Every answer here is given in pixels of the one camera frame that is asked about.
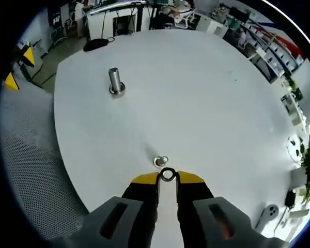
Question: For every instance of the white storage shelf unit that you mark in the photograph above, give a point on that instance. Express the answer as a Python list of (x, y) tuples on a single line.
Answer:
[(273, 51)]

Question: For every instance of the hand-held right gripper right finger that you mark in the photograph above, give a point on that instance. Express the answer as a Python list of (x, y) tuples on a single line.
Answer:
[(193, 201)]

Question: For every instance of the black washer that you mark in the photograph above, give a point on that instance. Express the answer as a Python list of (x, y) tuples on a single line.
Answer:
[(122, 90)]

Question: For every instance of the white office chair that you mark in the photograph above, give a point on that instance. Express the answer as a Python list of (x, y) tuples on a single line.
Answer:
[(186, 18)]

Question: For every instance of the grey mesh chair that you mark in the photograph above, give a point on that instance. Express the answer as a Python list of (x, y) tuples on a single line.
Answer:
[(28, 155)]

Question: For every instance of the black pouch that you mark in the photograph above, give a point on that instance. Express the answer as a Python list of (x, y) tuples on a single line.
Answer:
[(95, 44)]

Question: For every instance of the white handheld controller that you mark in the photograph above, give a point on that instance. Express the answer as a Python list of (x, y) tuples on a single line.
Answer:
[(270, 213)]

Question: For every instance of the small steel threaded stud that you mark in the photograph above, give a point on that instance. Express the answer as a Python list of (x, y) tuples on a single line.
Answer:
[(158, 161)]

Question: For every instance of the large steel threaded stud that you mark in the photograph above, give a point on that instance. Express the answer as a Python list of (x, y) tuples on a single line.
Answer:
[(114, 77)]

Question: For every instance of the small black device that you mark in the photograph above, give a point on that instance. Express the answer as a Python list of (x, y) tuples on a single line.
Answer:
[(290, 197)]

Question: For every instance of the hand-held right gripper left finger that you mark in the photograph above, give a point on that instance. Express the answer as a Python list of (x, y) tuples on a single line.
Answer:
[(139, 201)]

